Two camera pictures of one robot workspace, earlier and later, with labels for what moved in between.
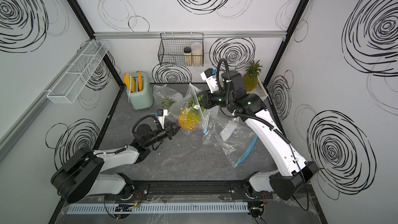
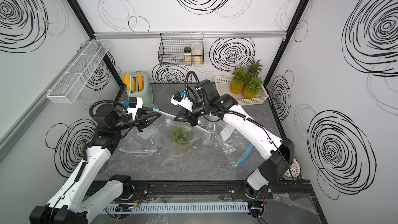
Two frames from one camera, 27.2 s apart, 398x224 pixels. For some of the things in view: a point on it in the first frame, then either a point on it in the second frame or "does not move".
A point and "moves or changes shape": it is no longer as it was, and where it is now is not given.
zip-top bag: x=193 y=116 moves or changes shape
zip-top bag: x=168 y=99 to x=180 y=137
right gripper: x=205 y=101 to x=193 y=121
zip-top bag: x=233 y=137 does not move
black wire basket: x=181 y=49 does not move
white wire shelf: x=67 y=87 does not move
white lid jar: x=197 y=55 does not move
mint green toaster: x=140 y=99 does not move
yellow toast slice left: x=129 y=82 does not move
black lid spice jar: x=187 y=51 does not move
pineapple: x=166 y=102 to x=180 y=139
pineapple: x=251 y=78 does not move
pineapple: x=189 y=116 moves or changes shape
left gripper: x=168 y=130 to x=143 y=122
